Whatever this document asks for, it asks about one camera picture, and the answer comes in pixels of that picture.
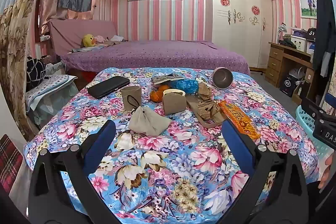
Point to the brown floral curtain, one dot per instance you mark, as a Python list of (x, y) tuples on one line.
[(13, 56)]

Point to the pink plush toy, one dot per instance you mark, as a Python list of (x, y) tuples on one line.
[(99, 38)]

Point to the wall poster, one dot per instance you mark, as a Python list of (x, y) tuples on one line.
[(307, 6)]

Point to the brown tray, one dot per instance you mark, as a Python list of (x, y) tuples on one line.
[(193, 106)]

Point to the crumpled brown paper bag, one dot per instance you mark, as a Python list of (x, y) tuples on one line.
[(207, 108)]

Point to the striped flat packet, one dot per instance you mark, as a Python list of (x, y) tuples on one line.
[(164, 79)]

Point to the black flat case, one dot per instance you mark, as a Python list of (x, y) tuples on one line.
[(107, 87)]

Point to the white power strip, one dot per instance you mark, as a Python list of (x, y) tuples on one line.
[(44, 37)]

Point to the hanging dark clothes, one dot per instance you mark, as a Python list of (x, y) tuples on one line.
[(324, 35)]

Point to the desk lamp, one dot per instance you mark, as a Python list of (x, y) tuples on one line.
[(282, 28)]

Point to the black box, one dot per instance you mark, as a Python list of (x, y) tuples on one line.
[(287, 86)]

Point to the pink covered headboard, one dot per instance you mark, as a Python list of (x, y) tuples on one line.
[(71, 32)]

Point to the floral blanket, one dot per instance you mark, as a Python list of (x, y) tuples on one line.
[(170, 161)]

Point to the beige cloth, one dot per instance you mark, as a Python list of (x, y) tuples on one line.
[(115, 39)]

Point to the blue mesh bag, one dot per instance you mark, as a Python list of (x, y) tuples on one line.
[(187, 85)]

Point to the black white patterned bag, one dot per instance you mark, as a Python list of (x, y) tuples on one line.
[(35, 71)]

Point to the red plaid cloth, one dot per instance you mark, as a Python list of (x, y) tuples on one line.
[(10, 163)]

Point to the white wardrobe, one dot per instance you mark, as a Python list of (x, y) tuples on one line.
[(236, 37)]

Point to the wooden desk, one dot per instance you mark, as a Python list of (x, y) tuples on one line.
[(278, 58)]

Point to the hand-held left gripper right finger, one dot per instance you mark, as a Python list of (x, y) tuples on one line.
[(236, 140)]

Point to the teal plastic basket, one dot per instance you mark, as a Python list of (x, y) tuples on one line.
[(304, 119)]

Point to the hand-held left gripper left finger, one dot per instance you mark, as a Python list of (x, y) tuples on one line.
[(101, 145)]

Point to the orange tangerine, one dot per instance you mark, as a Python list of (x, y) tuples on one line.
[(164, 87), (155, 96)]

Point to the orange snack packet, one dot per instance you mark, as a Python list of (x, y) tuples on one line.
[(240, 121)]

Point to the yellow duck plush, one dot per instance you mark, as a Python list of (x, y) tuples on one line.
[(88, 40)]

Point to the white storage box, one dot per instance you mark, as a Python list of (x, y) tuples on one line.
[(299, 44)]

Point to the person's right hand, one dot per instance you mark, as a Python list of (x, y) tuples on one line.
[(328, 170)]

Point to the brown fibre pot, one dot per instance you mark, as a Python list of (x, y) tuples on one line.
[(173, 106)]

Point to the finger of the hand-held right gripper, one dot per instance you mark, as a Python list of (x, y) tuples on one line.
[(311, 106)]

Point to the grey cloth pouch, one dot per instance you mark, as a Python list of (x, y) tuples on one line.
[(149, 123)]

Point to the bed with purple sheet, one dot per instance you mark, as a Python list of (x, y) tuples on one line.
[(157, 56)]

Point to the dotted cloth cover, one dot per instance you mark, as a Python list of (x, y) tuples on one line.
[(47, 87)]

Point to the pink metal cup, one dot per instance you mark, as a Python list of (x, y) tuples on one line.
[(223, 79)]

